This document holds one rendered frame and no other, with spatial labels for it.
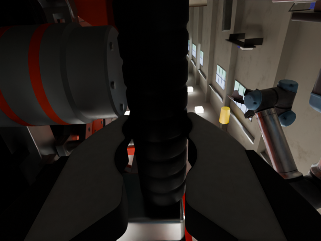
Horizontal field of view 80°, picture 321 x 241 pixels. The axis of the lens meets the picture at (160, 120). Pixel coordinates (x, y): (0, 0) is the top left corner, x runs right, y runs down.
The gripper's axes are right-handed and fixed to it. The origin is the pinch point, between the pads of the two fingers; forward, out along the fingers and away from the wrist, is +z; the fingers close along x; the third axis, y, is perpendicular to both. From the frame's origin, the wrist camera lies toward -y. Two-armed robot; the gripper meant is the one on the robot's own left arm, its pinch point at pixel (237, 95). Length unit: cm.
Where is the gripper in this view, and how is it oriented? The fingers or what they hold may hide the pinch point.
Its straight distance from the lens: 122.9
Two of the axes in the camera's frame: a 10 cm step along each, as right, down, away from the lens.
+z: -2.8, -4.7, 8.4
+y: 0.7, -8.8, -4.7
